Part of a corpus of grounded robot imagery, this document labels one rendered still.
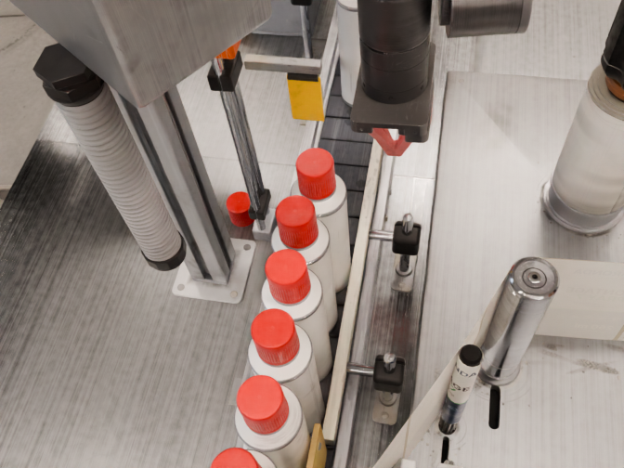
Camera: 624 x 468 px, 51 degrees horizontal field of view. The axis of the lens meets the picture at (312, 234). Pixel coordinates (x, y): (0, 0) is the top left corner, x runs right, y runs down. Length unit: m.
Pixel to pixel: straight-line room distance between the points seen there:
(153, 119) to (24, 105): 1.86
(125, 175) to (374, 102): 0.23
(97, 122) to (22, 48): 2.23
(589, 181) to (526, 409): 0.24
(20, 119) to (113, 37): 2.06
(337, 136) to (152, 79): 0.53
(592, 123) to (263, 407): 0.41
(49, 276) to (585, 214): 0.64
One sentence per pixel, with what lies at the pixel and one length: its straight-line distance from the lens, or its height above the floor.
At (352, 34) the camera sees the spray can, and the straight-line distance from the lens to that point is 0.79.
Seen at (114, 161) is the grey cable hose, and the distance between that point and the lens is 0.42.
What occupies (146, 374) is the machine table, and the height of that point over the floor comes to 0.83.
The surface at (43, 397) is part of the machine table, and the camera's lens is 0.81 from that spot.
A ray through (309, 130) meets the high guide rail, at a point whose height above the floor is 0.96.
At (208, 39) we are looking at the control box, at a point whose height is 1.30.
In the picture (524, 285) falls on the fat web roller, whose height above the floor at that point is 1.07.
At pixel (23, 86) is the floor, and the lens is 2.48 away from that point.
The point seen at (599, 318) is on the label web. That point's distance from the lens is 0.65.
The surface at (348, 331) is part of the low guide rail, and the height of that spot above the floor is 0.92.
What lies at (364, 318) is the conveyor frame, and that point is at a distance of 0.71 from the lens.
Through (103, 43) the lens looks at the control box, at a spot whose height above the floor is 1.33.
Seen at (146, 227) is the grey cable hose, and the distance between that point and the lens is 0.48.
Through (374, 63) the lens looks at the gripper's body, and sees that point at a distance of 0.54.
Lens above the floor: 1.52
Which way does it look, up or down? 57 degrees down
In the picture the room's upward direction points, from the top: 9 degrees counter-clockwise
